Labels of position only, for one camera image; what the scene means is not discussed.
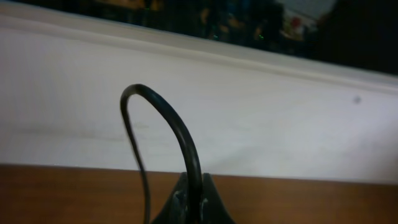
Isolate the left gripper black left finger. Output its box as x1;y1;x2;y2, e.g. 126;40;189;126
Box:
151;172;188;224

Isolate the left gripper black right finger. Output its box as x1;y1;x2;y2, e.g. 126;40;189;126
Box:
200;173;235;224

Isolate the short black usb cable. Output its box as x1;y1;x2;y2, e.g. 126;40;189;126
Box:
119;83;203;224

